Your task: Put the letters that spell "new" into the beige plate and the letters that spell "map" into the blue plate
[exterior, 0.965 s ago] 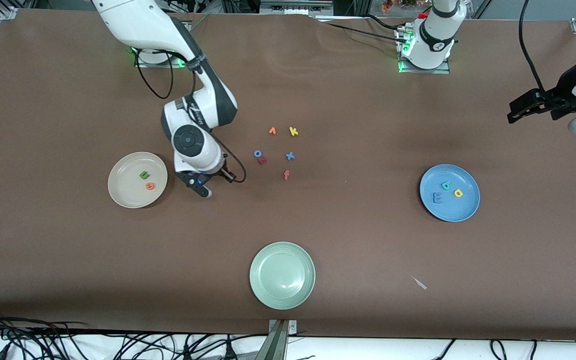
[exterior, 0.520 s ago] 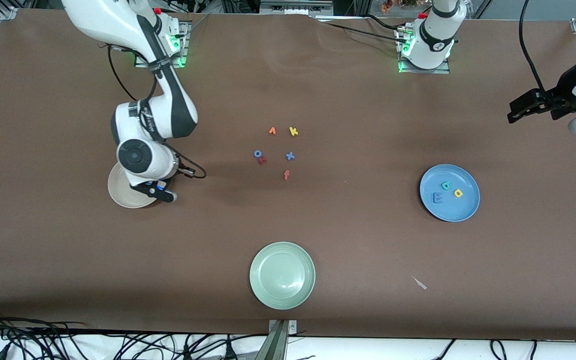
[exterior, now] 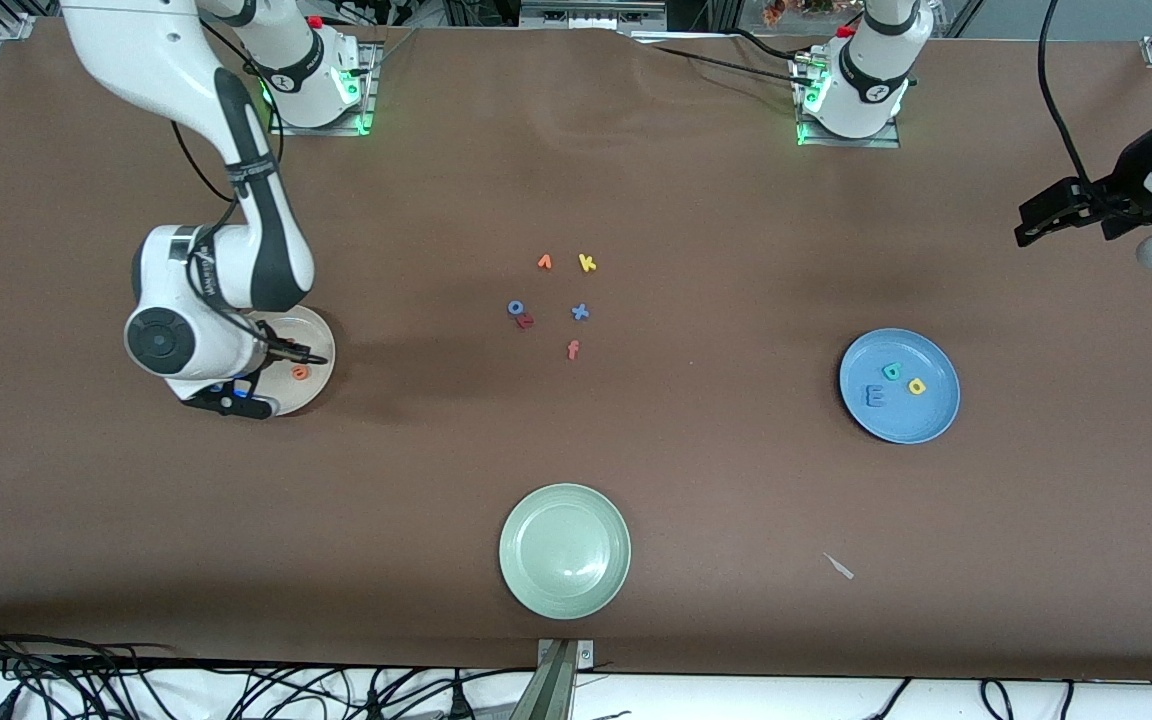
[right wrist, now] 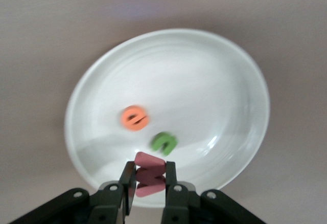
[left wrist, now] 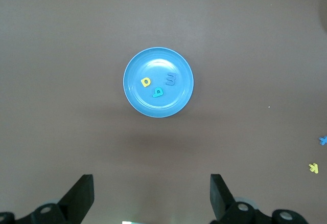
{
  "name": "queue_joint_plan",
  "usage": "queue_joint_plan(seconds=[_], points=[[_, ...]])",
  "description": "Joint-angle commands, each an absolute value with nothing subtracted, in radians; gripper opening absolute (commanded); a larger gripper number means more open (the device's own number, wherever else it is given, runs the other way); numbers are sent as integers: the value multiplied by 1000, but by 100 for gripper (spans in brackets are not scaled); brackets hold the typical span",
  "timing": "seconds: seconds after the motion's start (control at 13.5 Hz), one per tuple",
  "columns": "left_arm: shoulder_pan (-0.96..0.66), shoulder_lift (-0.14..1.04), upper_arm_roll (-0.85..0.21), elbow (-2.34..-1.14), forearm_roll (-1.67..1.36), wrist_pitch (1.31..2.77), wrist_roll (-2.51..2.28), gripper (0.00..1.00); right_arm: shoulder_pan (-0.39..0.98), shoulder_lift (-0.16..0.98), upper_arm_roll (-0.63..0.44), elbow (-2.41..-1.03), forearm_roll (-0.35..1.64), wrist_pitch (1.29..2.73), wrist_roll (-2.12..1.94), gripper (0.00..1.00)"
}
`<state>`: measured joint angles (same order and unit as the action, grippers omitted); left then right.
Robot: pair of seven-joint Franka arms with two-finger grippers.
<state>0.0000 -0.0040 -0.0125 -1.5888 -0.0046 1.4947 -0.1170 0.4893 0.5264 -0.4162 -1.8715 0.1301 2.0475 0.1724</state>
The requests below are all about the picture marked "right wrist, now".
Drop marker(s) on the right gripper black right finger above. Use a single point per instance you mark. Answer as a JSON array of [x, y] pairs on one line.
[[178, 201]]

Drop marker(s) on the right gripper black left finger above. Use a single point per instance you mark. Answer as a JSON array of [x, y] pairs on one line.
[[112, 198]]

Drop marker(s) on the red foam letter w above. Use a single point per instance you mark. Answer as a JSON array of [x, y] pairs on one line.
[[150, 183]]

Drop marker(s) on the green foam letter n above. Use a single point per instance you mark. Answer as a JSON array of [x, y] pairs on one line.
[[156, 144]]

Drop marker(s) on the orange foam letter e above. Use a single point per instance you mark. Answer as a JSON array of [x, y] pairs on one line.
[[127, 125]]

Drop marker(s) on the beige round plate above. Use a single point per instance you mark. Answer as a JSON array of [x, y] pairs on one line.
[[178, 86]]

